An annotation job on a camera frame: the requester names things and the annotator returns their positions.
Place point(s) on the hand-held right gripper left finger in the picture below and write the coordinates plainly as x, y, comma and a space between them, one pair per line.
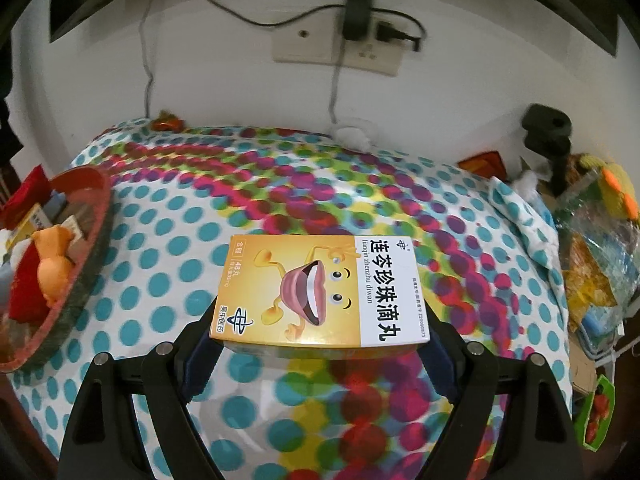
197, 365

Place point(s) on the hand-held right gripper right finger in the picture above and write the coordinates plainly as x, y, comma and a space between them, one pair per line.
440, 365

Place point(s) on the round red tray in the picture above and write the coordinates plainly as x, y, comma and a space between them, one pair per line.
75, 310

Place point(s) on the yellow medicine box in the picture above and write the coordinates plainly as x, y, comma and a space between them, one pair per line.
320, 290
32, 220

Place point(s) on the orange rubber toy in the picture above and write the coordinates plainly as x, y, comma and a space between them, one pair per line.
52, 265

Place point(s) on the beige cardboard box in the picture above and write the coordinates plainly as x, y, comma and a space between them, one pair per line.
71, 227

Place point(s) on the brown cardboard box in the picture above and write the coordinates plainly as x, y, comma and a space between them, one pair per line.
585, 365

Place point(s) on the polka-dot tablecloth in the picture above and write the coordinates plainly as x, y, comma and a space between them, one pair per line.
175, 210

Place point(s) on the green strawberry packet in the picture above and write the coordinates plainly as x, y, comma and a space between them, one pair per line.
597, 410

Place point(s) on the folded polka-dot cloth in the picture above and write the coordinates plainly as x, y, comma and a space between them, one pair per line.
525, 220

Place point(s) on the clear bag of snacks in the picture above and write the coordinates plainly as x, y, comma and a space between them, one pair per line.
595, 270

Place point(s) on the crumpled clear plastic bag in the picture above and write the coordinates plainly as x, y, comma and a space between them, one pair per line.
525, 181

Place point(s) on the red packet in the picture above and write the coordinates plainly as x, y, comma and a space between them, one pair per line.
482, 165

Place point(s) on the small orange wrapper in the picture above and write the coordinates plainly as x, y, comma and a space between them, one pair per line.
167, 121

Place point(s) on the yellow plush toy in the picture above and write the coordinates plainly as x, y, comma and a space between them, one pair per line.
615, 185

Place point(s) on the black desk clamp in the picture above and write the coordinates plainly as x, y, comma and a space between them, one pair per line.
547, 130

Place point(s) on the black plug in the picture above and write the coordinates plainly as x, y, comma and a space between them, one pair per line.
395, 34

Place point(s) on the black power adapter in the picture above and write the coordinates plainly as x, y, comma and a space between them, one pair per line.
357, 12

